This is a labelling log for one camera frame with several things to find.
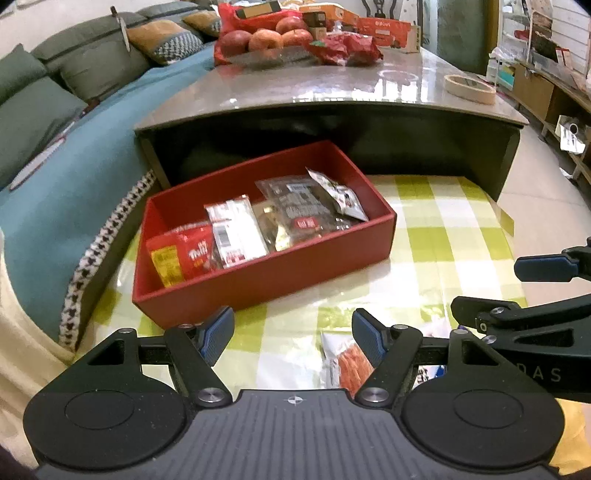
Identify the dark coffee table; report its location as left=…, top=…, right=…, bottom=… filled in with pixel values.
left=134, top=46, right=529, bottom=204

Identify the cream fleece blanket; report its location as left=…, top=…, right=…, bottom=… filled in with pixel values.
left=0, top=231, right=75, bottom=469

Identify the blue sofa cover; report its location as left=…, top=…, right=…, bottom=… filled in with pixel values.
left=0, top=51, right=220, bottom=344

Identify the white packet with orange picture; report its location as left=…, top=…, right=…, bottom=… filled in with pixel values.
left=320, top=329, right=444, bottom=391

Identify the clear brown snack packet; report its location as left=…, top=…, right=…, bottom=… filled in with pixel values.
left=255, top=174, right=352, bottom=245

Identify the red packet with yellow label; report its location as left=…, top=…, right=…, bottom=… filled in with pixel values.
left=147, top=224, right=215, bottom=288

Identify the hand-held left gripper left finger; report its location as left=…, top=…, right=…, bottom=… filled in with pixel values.
left=78, top=305, right=235, bottom=408

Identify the green sofa cushion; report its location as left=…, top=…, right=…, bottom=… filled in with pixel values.
left=0, top=44, right=88, bottom=190

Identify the red cardboard box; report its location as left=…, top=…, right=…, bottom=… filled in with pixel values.
left=131, top=141, right=398, bottom=329

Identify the orange patterned pillow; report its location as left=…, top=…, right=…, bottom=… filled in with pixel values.
left=127, top=20, right=205, bottom=66

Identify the green sofa backrest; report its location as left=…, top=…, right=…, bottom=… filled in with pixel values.
left=32, top=9, right=155, bottom=101

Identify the long white stick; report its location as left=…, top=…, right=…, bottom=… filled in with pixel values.
left=9, top=99, right=100, bottom=191

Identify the white red-edged barcode packet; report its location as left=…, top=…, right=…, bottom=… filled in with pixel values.
left=204, top=195, right=269, bottom=269

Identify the green checkered tablecloth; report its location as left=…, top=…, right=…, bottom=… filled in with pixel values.
left=85, top=173, right=529, bottom=400

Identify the glass fruit plate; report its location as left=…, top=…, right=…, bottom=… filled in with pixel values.
left=216, top=45, right=317, bottom=71

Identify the masking tape roll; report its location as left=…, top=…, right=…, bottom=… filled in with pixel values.
left=444, top=74, right=498, bottom=105

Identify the wooden low cabinet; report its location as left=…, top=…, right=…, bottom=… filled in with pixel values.
left=512, top=60, right=591, bottom=181

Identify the small white brown-picture packet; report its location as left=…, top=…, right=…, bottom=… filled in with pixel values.
left=305, top=167, right=369, bottom=222

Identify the red apple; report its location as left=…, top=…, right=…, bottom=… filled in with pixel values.
left=249, top=28, right=284, bottom=52
left=215, top=30, right=252, bottom=60
left=274, top=15, right=308, bottom=32
left=281, top=28, right=315, bottom=48

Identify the red crumpled snack bag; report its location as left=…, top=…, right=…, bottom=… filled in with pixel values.
left=308, top=32, right=385, bottom=68

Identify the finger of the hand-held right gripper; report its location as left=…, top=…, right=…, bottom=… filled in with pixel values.
left=450, top=295, right=591, bottom=348
left=514, top=244, right=591, bottom=283

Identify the orange cardboard box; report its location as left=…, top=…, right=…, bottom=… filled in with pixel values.
left=358, top=17, right=415, bottom=52

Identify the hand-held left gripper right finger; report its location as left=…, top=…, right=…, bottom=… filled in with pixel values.
left=352, top=308, right=506, bottom=408

